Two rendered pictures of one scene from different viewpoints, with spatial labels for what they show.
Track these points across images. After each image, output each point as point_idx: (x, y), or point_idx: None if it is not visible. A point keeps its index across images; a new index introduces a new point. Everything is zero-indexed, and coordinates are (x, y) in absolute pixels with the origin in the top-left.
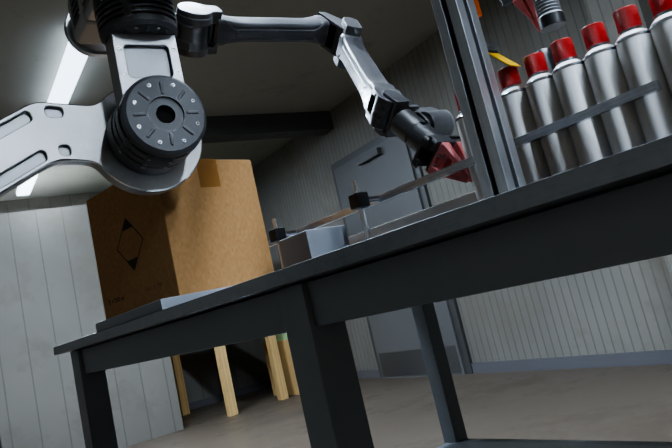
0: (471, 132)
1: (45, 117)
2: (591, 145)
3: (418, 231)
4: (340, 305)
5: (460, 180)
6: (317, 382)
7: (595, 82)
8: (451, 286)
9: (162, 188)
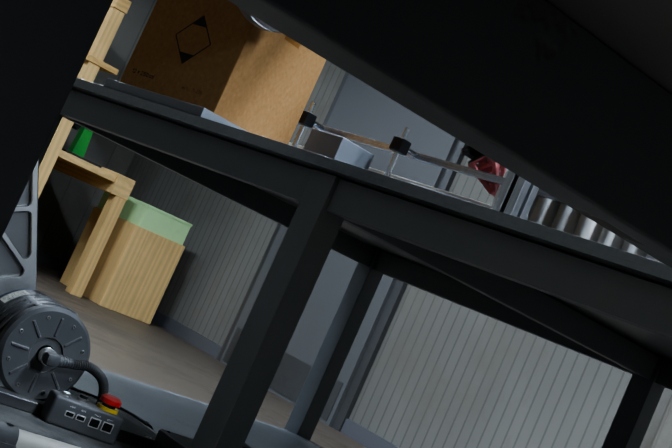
0: None
1: None
2: (586, 232)
3: (437, 197)
4: (353, 207)
5: (487, 189)
6: (301, 244)
7: None
8: (431, 240)
9: (267, 27)
